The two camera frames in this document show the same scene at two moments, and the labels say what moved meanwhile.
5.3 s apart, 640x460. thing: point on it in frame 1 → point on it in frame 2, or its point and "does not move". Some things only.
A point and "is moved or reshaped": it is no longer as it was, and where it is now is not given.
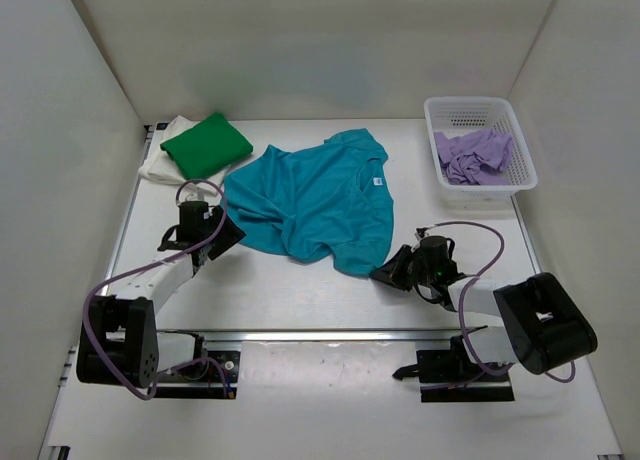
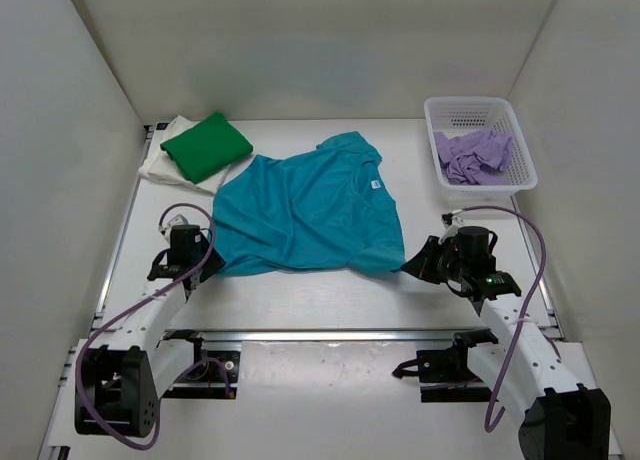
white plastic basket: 458,115 does not move
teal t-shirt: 327,201 is moved or reshaped
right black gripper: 391,272 → 421,265
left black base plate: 200,379 does not move
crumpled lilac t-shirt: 475,158 does not move
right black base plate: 453,376 does not move
